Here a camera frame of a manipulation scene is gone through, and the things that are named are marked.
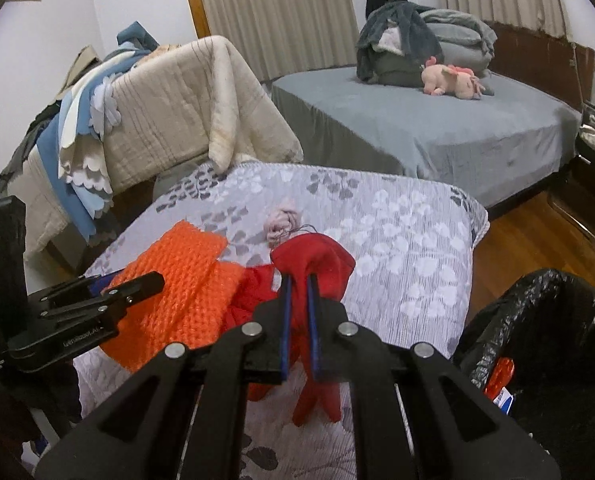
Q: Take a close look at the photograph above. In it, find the orange foam mesh sleeve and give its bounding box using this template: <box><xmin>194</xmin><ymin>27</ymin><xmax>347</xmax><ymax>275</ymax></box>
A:
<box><xmin>98</xmin><ymin>220</ymin><xmax>248</xmax><ymax>373</ymax></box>

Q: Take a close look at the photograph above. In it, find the dark grey cloth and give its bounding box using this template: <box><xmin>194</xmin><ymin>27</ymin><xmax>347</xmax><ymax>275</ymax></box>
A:
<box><xmin>0</xmin><ymin>102</ymin><xmax>60</xmax><ymax>196</ymax></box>

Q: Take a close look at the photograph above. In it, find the dark grey fleece blanket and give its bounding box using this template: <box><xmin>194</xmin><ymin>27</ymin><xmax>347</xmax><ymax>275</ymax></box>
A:
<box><xmin>356</xmin><ymin>1</ymin><xmax>443</xmax><ymax>83</ymax></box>

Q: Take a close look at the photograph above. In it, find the pink cloth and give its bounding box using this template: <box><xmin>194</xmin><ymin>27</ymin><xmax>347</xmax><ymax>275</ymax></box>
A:
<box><xmin>263</xmin><ymin>199</ymin><xmax>303</xmax><ymax>248</ymax></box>

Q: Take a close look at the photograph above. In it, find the white scalloped cloth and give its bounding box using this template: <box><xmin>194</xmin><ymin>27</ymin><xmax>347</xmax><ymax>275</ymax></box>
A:
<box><xmin>57</xmin><ymin>67</ymin><xmax>115</xmax><ymax>196</ymax></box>

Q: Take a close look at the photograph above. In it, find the blue scalloped cloth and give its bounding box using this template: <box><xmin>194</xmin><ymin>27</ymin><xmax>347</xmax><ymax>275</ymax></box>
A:
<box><xmin>37</xmin><ymin>80</ymin><xmax>115</xmax><ymax>241</ymax></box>

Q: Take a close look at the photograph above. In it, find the wide beige curtain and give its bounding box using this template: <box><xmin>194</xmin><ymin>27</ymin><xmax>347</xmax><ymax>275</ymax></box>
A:
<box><xmin>194</xmin><ymin>0</ymin><xmax>361</xmax><ymax>83</ymax></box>

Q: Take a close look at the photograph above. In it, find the red cloth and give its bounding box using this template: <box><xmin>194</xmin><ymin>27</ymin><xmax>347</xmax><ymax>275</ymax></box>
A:
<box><xmin>230</xmin><ymin>232</ymin><xmax>357</xmax><ymax>426</ymax></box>

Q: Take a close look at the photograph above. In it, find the tan cloth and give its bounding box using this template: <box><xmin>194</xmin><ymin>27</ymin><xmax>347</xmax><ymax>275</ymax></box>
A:
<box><xmin>54</xmin><ymin>45</ymin><xmax>103</xmax><ymax>98</ymax></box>

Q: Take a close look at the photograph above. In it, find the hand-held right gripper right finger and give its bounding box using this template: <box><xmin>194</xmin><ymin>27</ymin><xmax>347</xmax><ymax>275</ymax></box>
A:
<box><xmin>306</xmin><ymin>272</ymin><xmax>563</xmax><ymax>480</ymax></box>

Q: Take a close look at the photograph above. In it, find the teal cloth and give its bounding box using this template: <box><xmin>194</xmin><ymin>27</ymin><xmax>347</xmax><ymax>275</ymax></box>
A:
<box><xmin>102</xmin><ymin>21</ymin><xmax>160</xmax><ymax>61</ymax></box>

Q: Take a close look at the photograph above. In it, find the dark wooden headboard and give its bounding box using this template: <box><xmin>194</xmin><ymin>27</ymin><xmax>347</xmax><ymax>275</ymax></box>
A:
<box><xmin>485</xmin><ymin>20</ymin><xmax>595</xmax><ymax>111</ymax></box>

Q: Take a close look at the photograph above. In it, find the folded grey duvet pile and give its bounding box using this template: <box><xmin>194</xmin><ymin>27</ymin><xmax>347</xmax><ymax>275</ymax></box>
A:
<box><xmin>377</xmin><ymin>7</ymin><xmax>498</xmax><ymax>86</ymax></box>

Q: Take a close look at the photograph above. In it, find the bed with grey sheet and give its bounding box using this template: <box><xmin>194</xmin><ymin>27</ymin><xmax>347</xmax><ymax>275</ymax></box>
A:
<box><xmin>270</xmin><ymin>65</ymin><xmax>585</xmax><ymax>208</ymax></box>

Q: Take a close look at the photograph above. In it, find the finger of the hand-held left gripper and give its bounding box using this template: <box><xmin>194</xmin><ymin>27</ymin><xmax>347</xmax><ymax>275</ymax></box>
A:
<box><xmin>40</xmin><ymin>272</ymin><xmax>120</xmax><ymax>306</ymax></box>
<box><xmin>37</xmin><ymin>271</ymin><xmax>165</xmax><ymax>333</ymax></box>

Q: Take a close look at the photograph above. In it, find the pink plush pig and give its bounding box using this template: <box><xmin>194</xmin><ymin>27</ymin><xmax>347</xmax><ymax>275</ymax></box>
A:
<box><xmin>421</xmin><ymin>56</ymin><xmax>487</xmax><ymax>101</ymax></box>

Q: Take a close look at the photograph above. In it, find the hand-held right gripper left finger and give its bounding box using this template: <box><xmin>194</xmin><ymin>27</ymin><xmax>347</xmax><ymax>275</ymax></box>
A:
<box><xmin>34</xmin><ymin>272</ymin><xmax>293</xmax><ymax>480</ymax></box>

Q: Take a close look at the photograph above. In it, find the grey floral quilt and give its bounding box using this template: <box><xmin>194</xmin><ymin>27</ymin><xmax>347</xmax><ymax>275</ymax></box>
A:
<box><xmin>72</xmin><ymin>162</ymin><xmax>491</xmax><ymax>480</ymax></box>

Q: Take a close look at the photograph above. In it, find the peach cloth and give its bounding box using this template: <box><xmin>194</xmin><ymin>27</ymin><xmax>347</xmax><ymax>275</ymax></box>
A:
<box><xmin>137</xmin><ymin>42</ymin><xmax>183</xmax><ymax>68</ymax></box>

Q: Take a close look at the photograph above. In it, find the trash bin with black bag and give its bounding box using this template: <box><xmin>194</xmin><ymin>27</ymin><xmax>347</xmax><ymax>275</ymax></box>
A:
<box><xmin>452</xmin><ymin>268</ymin><xmax>595</xmax><ymax>480</ymax></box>

